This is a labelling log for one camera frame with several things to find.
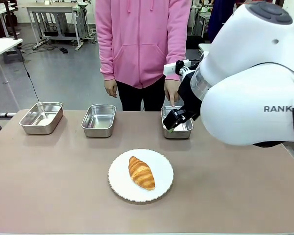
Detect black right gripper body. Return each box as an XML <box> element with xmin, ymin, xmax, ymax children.
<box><xmin>177</xmin><ymin>70</ymin><xmax>202</xmax><ymax>121</ymax></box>

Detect person's left forearm pink sleeve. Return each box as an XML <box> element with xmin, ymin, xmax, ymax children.
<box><xmin>165</xmin><ymin>36</ymin><xmax>188</xmax><ymax>82</ymax></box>

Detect person's right forearm pink sleeve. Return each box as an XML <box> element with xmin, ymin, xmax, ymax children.
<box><xmin>99</xmin><ymin>31</ymin><xmax>118</xmax><ymax>82</ymax></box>

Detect steel rectangular container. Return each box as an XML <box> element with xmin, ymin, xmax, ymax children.
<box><xmin>81</xmin><ymin>104</ymin><xmax>117</xmax><ymax>138</ymax></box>
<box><xmin>19</xmin><ymin>102</ymin><xmax>64</xmax><ymax>135</ymax></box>
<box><xmin>160</xmin><ymin>105</ymin><xmax>194</xmax><ymax>140</ymax></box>

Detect golden croissant bread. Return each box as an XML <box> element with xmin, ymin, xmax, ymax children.
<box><xmin>128</xmin><ymin>156</ymin><xmax>156</xmax><ymax>191</ymax></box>

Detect person's left hand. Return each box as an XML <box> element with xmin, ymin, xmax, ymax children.
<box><xmin>164</xmin><ymin>79</ymin><xmax>181</xmax><ymax>108</ymax></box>

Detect person's right hand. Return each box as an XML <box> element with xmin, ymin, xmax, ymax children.
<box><xmin>105</xmin><ymin>79</ymin><xmax>118</xmax><ymax>98</ymax></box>

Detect black trousers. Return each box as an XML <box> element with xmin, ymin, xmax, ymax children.
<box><xmin>116</xmin><ymin>75</ymin><xmax>168</xmax><ymax>112</ymax></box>

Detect white scalloped plate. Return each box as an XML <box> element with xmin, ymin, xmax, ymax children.
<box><xmin>108</xmin><ymin>148</ymin><xmax>174</xmax><ymax>203</ymax></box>

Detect background person dark clothes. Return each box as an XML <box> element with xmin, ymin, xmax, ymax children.
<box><xmin>206</xmin><ymin>0</ymin><xmax>237</xmax><ymax>44</ymax></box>

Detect grey background workbench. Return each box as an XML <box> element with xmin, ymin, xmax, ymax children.
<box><xmin>25</xmin><ymin>1</ymin><xmax>84</xmax><ymax>51</ymax></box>

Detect white side table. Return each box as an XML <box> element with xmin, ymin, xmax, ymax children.
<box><xmin>0</xmin><ymin>38</ymin><xmax>24</xmax><ymax>117</ymax></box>

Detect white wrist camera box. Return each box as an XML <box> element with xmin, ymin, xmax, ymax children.
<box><xmin>163</xmin><ymin>59</ymin><xmax>201</xmax><ymax>77</ymax></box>

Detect black hanging cable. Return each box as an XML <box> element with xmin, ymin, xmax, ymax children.
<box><xmin>20</xmin><ymin>48</ymin><xmax>40</xmax><ymax>103</ymax></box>

